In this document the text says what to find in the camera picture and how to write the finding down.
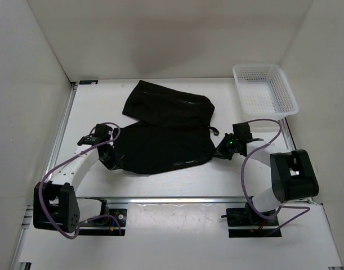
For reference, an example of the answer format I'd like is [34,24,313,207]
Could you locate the black shorts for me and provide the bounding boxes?
[114,80,216,174]

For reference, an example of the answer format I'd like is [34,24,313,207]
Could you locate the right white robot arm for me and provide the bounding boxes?
[216,122,319,225]

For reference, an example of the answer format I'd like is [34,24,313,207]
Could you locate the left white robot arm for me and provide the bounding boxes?
[33,122,123,239]

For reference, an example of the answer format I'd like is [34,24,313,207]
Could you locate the white plastic mesh basket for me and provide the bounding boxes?
[233,64,298,120]

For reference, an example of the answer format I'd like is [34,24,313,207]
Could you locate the aluminium right rail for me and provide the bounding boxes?
[279,118,297,150]

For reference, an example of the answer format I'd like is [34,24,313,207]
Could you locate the aluminium rail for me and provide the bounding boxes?
[8,82,79,269]
[78,196,247,204]
[279,118,297,150]

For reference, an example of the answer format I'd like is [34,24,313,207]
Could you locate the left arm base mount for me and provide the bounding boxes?
[79,201,128,237]

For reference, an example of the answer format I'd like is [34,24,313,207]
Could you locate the aluminium front rail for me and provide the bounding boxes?
[78,196,247,204]

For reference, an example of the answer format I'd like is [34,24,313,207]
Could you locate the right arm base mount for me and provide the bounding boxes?
[221,203,282,239]

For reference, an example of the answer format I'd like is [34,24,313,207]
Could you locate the aluminium left rail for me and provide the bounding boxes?
[8,82,79,269]

